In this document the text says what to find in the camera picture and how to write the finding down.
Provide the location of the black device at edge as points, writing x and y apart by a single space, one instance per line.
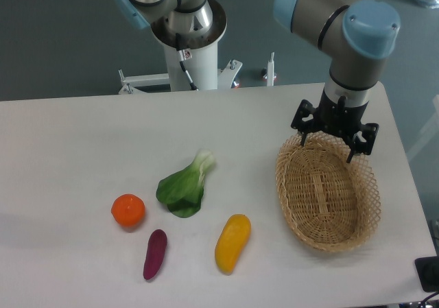
427 270

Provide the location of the woven wicker basket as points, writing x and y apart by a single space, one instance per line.
330 203

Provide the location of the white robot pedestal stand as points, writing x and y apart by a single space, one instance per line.
189 41

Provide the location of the green bok choy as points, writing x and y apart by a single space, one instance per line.
182 192

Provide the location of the yellow mango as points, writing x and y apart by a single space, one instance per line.
233 239

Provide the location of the orange fruit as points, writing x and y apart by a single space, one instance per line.
128 210

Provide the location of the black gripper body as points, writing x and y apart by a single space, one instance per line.
334 116

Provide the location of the purple sweet potato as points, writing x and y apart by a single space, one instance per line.
156 248

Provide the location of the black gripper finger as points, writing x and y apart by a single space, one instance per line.
362 142
304 120

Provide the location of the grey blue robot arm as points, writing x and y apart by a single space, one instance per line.
358 36

